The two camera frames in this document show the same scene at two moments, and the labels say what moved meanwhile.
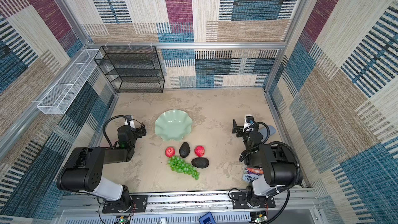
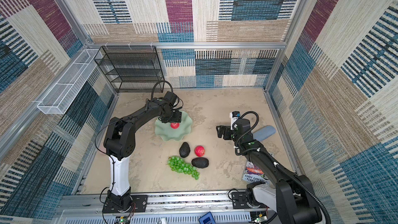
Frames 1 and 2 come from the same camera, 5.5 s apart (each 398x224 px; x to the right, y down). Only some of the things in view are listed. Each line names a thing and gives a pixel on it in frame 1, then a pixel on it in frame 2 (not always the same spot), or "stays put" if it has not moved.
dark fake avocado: (184, 150) stays put
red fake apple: (199, 151) stays put
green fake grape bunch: (179, 164) stays put
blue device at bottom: (207, 219) stays put
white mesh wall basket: (58, 99) stays put
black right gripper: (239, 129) to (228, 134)
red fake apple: (170, 152) to (174, 126)
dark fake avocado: (200, 162) stays put
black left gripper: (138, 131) to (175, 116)
